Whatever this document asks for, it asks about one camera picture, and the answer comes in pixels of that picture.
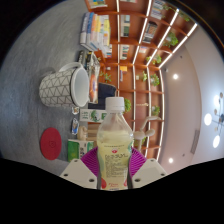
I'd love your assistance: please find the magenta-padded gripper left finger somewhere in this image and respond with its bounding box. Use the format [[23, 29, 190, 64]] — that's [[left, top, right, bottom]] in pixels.
[[59, 146, 101, 190]]

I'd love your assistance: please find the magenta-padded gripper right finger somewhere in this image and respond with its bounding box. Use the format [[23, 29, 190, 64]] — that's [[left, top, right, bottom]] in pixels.
[[128, 146, 168, 190]]

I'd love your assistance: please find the clear bottle with yellow drink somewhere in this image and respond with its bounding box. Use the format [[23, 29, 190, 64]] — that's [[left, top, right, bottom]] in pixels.
[[96, 96, 135, 192]]

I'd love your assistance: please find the green and white box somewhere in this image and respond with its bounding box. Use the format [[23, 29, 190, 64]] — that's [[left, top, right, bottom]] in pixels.
[[67, 139, 98, 163]]

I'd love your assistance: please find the flat round red coaster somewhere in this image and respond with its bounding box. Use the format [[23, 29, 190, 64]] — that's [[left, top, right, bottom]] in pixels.
[[39, 127, 63, 161]]

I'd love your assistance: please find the ceiling air vent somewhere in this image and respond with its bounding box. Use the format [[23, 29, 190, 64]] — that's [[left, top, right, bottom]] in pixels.
[[189, 129, 201, 155]]

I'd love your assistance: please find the tall white and green carton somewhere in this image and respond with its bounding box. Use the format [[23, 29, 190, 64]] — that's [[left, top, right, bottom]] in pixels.
[[79, 108, 108, 123]]

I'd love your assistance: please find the dark blue chair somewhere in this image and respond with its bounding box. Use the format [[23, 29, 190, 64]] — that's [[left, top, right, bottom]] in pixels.
[[88, 82, 118, 110]]

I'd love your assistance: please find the ceiling chandelier with round lamps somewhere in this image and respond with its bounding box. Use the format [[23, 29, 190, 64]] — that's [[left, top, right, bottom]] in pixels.
[[203, 91, 224, 149]]

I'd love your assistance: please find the white mug with triangle pattern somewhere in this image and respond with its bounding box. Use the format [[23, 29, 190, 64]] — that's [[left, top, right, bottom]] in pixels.
[[38, 62, 91, 108]]

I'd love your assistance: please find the stack of dark magazines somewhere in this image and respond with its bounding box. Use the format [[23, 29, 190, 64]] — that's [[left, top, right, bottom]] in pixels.
[[77, 49, 101, 104]]

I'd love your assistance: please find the wooden shelf unit with contents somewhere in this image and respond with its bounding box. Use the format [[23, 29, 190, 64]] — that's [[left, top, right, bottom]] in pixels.
[[83, 0, 201, 161]]

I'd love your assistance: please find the stack of colourful books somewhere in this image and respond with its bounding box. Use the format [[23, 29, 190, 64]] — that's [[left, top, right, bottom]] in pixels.
[[79, 12, 113, 58]]

